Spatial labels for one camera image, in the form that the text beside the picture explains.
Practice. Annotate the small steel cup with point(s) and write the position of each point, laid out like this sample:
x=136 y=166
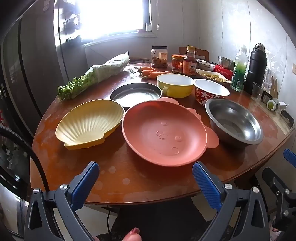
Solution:
x=267 y=96

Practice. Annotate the clear jar with black lid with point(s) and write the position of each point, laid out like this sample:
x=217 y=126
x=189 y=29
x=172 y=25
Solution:
x=159 y=58

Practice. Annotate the grey refrigerator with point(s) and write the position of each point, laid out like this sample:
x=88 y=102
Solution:
x=34 y=69

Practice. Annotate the clear plastic cup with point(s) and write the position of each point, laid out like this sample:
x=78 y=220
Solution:
x=256 y=90

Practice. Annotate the round metal pan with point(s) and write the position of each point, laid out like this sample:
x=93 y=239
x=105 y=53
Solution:
x=136 y=92

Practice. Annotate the wooden rabbit ornament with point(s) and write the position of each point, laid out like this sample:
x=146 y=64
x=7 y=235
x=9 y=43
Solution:
x=274 y=89

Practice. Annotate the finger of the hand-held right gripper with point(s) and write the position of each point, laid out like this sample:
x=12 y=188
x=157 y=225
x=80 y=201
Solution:
x=290 y=157
x=272 y=180

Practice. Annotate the large stainless steel bowl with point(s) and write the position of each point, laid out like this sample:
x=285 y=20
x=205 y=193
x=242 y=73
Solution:
x=233 y=122

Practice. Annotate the small stainless steel bowl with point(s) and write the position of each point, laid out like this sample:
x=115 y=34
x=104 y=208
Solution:
x=226 y=62

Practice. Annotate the white ceramic bowl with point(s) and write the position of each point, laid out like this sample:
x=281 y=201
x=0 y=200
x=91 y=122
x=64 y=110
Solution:
x=205 y=66

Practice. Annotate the bright window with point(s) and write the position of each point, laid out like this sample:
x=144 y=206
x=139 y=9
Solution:
x=111 y=16

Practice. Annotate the red-lidded sauce jar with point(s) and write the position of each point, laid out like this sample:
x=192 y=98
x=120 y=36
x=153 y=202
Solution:
x=178 y=64

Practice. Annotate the large carrot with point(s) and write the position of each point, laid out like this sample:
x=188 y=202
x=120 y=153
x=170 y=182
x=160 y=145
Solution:
x=159 y=74

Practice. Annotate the red paper noodle bowl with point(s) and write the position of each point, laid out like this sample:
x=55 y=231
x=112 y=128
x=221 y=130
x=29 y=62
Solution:
x=201 y=97

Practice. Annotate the white charger plug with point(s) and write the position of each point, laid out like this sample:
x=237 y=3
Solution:
x=282 y=105

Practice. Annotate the red tissue box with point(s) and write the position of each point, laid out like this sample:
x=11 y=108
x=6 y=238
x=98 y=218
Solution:
x=224 y=71

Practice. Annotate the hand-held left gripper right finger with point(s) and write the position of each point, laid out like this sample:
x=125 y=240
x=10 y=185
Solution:
x=205 y=183

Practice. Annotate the green fruit in foam net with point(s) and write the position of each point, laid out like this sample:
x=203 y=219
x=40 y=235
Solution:
x=271 y=104

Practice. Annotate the white plate of cooked vegetables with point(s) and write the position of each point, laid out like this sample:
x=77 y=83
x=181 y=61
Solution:
x=212 y=76

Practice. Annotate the black thermos flask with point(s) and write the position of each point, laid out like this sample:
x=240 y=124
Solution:
x=255 y=69

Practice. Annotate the small carrot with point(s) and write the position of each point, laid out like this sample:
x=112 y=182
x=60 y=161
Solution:
x=148 y=68

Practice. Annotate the brown vinegar bottle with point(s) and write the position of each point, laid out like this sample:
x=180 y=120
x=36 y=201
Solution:
x=190 y=66

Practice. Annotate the wooden chair with cutout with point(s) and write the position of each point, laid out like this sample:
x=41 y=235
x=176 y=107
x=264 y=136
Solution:
x=201 y=53

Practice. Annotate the dark object at table edge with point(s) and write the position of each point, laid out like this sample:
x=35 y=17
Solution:
x=286 y=118

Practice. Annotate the green drink bottle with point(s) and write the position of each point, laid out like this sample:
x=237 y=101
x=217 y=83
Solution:
x=239 y=74

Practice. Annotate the celery in plastic bag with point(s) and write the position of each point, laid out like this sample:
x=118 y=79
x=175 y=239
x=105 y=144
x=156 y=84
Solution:
x=104 y=69

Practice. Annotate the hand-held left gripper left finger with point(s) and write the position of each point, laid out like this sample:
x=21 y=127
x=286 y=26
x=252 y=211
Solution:
x=85 y=183

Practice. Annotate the small bottle on windowsill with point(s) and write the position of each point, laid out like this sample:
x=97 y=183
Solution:
x=148 y=27

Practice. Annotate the yellow shell-shaped plate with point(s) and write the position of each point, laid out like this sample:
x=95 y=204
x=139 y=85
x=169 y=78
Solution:
x=92 y=125

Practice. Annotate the person's dark clothing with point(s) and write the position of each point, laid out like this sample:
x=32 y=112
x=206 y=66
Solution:
x=161 y=220

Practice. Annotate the medium carrot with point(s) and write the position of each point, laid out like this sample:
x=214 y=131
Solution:
x=145 y=73

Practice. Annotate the wall socket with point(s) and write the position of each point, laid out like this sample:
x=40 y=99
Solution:
x=294 y=69

